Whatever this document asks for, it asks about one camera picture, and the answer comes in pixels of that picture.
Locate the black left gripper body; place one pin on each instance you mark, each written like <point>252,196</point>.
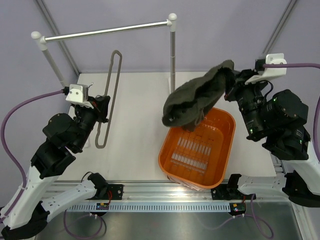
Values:
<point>90,116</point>

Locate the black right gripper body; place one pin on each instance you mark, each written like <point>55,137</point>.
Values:
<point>248,96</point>

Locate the dark green shorts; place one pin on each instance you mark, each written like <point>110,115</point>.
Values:
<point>187,106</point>

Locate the beige wire hanger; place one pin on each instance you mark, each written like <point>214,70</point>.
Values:
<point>112,99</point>

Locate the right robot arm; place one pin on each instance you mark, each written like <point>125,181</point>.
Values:
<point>279,120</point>

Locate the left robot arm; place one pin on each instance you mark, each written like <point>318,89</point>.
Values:
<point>29,213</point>

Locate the orange plastic tub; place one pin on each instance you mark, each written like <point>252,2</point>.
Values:
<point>199,159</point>

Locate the white rack base foot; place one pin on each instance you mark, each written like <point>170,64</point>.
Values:
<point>171,83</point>

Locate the silver clothes rack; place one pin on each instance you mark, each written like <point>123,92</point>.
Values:
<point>42,41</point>

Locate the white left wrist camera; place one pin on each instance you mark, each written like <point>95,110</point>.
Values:
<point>78,94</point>

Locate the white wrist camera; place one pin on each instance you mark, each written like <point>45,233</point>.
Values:
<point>78,94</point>
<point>269,68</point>

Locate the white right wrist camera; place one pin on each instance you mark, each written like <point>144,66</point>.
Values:
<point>269,68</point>

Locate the aluminium mounting rail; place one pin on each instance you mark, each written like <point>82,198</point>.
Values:
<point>167,190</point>

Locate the white slotted cable duct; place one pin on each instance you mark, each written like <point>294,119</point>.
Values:
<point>151,207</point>

